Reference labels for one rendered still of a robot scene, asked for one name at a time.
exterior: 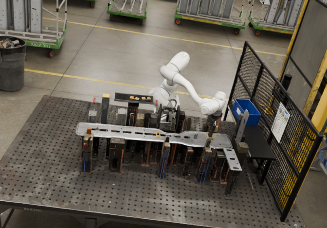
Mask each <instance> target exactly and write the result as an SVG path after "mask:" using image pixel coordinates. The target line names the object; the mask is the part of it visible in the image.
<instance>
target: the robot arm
mask: <svg viewBox="0 0 327 228"><path fill-rule="evenodd" d="M189 59H190V57H189V55H188V54H187V53H186V52H180V53H178V54H176V55H175V56H174V57H173V58H172V59H171V61H170V62H169V63H168V64H167V65H166V66H165V65H164V66H162V67H161V68H160V74H161V75H162V77H164V78H165V80H164V81H163V82H162V84H161V85H160V87H159V88H152V89H151V90H150V91H149V94H148V95H150V96H153V98H154V106H155V107H156V100H158V113H159V107H160V104H162V105H165V106H168V107H173V105H172V103H171V100H168V99H169V96H170V95H172V94H173V93H174V91H175V90H176V89H177V88H178V86H179V85H181V86H183V87H185V88H186V89H187V91H188V93H189V94H190V96H191V98H192V99H193V101H194V102H195V103H197V104H198V105H199V107H200V112H201V113H202V114H203V115H211V121H210V129H209V133H208V137H212V134H213V132H214V130H215V128H216V125H217V124H216V122H217V120H218V119H219V117H220V115H221V113H222V109H223V108H224V105H225V102H226V94H225V93H224V92H222V91H218V92H217V93H216V94H215V95H214V97H213V98H212V99H207V98H204V99H202V98H200V97H199V96H198V95H197V93H196V92H195V90H194V88H193V86H192V85H191V83H190V82H189V81H187V80H186V79H185V78H184V77H182V76H181V75H180V72H181V71H183V70H184V68H185V67H186V66H187V64H188V63H189ZM158 113H157V114H158Z"/></svg>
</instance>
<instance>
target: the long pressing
mask: <svg viewBox="0 0 327 228"><path fill-rule="evenodd" d="M88 127H90V128H93V129H96V128H97V127H98V128H99V130H100V129H104V130H108V131H99V130H92V131H91V132H92V133H93V136H94V137H100V138H111V137H116V138H125V139H126V140H141V141H153V142H164V139H165V136H161V137H160V138H157V137H156V136H153V135H145V133H150V134H156V132H160V134H162V135H171V137H170V139H169V141H170V143H177V144H183V145H186V146H191V147H203V148H204V146H205V143H206V140H207V139H208V138H206V137H205V135H208V132H198V131H183V132H182V133H180V134H177V133H166V132H163V131H162V130H160V129H156V128H145V127H134V126H122V125H111V124H100V123H84V122H80V123H78V124H77V127H76V131H75V134H76V135H78V136H84V133H85V132H87V128H88ZM112 130H116V131H120V132H119V133H118V132H112ZM123 131H127V132H131V134H130V133H123ZM135 132H139V133H143V134H135ZM196 133H197V134H198V137H197V139H195V138H194V134H196ZM175 136H180V138H176V137H175ZM212 136H214V137H215V138H214V139H213V138H210V139H211V144H210V147H211V148H216V149H224V148H229V149H232V148H233V147H232V144H231V142H230V139H229V137H228V135H226V134H220V133H213V134H212ZM184 137H190V138H189V139H188V138H184Z"/></svg>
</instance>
